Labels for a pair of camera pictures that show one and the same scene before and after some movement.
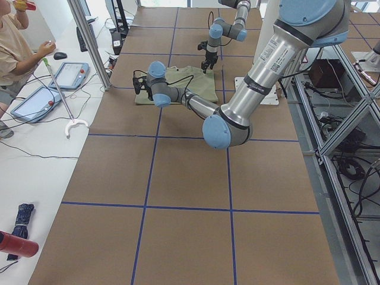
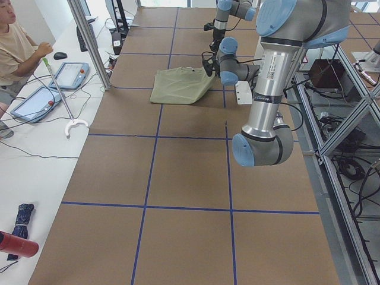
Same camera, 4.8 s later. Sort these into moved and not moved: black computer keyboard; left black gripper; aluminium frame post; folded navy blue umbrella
Moved: left black gripper
Not moved: aluminium frame post; black computer keyboard; folded navy blue umbrella
